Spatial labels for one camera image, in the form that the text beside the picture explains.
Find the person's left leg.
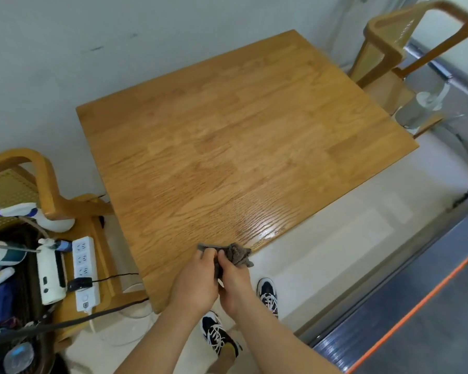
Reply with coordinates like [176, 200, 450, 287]
[214, 346, 239, 374]

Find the clear round case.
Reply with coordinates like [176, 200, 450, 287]
[4, 342, 35, 373]

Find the white power strip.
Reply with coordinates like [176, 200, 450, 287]
[71, 236, 101, 313]

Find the frosted window with lettering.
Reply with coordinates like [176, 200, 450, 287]
[405, 0, 468, 94]

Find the person's right hand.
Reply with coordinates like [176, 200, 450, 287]
[217, 249, 258, 318]

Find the person's shoe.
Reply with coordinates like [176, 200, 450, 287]
[201, 311, 241, 359]
[256, 277, 279, 319]

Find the coloured wires circuit board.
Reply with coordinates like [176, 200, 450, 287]
[0, 317, 36, 357]

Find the wooden table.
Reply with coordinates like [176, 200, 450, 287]
[76, 30, 420, 314]

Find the small white spray bottle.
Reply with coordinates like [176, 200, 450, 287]
[0, 202, 75, 233]

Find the person's left forearm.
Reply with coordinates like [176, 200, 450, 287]
[115, 301, 211, 374]

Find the person's right forearm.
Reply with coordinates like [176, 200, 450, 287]
[230, 298, 342, 374]

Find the white power cable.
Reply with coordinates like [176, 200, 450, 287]
[86, 310, 153, 336]

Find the white electric kettle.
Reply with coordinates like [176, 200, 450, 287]
[392, 82, 451, 136]

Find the clear hose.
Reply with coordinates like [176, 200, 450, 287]
[0, 198, 51, 240]

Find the black treadmill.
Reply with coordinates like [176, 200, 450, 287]
[296, 181, 468, 374]

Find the dark brown tray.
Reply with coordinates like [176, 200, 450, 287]
[0, 225, 57, 374]

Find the person's left shoe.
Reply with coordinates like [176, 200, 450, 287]
[201, 311, 241, 359]

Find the white water pump dispenser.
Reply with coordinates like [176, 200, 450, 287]
[0, 238, 67, 306]

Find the wooden rattan chair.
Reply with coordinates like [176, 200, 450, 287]
[0, 148, 149, 353]
[349, 0, 468, 139]

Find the black charger plug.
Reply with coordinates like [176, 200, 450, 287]
[66, 277, 93, 292]

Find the grey striped cleaning cloth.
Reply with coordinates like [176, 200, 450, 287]
[197, 242, 255, 287]

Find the person's right shoe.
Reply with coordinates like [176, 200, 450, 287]
[256, 277, 279, 319]

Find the large white spray bottle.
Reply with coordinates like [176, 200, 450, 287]
[0, 245, 27, 266]

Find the person's left hand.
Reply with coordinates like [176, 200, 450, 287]
[167, 247, 221, 318]

